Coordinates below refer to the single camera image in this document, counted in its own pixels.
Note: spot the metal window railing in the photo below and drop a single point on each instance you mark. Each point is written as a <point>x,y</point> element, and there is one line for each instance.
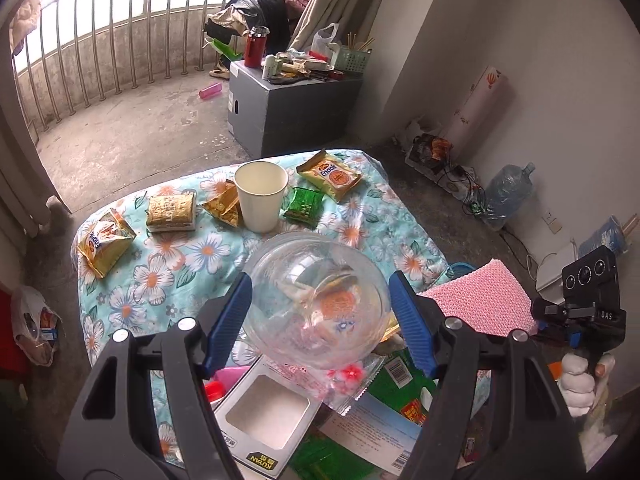
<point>200,50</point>

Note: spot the green foil snack bag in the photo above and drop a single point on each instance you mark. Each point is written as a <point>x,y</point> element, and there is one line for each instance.
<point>330,460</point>
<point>405,390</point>

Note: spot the white window box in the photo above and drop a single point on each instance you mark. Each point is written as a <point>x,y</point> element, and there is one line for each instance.
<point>235,400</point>

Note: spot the red box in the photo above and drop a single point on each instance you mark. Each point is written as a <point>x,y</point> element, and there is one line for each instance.
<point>10,335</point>

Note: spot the clear wrapper with red flowers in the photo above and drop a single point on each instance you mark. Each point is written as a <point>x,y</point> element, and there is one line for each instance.
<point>350,375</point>

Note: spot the hanging beige quilted jacket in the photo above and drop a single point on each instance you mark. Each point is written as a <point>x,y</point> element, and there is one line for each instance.
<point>25,15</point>

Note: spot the white patterned board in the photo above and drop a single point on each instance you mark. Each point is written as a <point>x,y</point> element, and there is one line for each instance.
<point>430,170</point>

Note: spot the person's right hand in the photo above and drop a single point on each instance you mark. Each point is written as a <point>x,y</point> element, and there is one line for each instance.
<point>577,385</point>

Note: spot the person's right forearm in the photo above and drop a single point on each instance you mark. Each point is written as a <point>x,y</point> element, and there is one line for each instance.
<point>597,445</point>

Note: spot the wooden chopsticks bundle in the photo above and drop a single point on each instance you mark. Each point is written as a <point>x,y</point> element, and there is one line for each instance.
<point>352,40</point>

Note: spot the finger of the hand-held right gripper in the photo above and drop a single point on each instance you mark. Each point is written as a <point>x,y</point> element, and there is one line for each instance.
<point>549,314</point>

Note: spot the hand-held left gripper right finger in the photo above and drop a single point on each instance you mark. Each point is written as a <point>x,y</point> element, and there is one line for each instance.
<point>412,325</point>

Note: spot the pink plastic container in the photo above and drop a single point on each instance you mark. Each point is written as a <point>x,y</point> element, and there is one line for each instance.
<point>222,377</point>

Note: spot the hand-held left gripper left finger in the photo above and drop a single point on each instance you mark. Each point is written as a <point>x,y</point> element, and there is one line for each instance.
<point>227,325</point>

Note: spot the grey pleated curtain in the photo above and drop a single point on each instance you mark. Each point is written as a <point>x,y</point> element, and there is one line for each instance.
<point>20,185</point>

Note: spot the white plastic bag with rubbish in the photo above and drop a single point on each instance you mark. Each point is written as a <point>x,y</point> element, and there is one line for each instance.
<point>30,310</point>

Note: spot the wall socket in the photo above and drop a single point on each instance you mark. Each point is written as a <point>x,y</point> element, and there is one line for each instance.
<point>552,221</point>

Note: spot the green pea snack packet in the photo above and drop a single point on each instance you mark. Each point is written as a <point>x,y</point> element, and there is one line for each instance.
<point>302,206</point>

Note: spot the pile of dark clothes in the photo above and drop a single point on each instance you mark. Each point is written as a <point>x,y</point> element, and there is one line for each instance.
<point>260,5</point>

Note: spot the white printed panel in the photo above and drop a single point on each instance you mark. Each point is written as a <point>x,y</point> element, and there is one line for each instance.
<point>482,105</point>

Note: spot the blue plastic basket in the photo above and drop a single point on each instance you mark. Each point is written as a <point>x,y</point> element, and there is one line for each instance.
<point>460,266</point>

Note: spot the grey cabinet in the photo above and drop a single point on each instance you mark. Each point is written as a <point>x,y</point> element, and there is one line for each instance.
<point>290,110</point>

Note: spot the crumpled gold snack packet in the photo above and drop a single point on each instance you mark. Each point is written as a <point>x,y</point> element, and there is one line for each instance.
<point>222,205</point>

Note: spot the crumpled orange snack bag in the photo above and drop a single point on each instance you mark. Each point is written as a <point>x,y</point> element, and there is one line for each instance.
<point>435,147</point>

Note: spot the green plastic dustpan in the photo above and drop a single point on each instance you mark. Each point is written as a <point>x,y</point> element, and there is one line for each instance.
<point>225,49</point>

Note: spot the red thermos bottle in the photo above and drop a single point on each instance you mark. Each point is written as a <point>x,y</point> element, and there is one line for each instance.
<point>255,47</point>

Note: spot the yellow biscuit packet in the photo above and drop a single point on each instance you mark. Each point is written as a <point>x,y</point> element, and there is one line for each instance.
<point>102,242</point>
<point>330,176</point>

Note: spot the green plastic basket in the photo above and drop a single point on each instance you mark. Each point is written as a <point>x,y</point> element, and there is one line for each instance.
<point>350,60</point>

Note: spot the floral blanket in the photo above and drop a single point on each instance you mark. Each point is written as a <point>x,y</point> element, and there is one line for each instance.
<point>165,280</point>

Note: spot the square gold snack packet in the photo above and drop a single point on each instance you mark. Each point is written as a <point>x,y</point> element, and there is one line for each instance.
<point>170,210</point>

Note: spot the large clear water jug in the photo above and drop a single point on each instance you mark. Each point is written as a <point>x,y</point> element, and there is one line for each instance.
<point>507,195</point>

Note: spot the pink textured pad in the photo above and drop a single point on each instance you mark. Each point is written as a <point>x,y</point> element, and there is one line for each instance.
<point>475,295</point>

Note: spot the blue white tissue pack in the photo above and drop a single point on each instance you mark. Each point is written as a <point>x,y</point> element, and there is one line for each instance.
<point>607,235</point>

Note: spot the small white bottle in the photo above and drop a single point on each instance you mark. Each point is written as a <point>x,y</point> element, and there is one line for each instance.
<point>271,67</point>

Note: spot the white carton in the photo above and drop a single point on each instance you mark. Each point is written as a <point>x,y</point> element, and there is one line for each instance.
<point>365,425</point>

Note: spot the clear plastic bowl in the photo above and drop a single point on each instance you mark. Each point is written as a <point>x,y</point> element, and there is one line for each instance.
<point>300,270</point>

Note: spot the white paper cup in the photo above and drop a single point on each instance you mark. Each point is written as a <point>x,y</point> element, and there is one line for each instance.
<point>260,205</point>

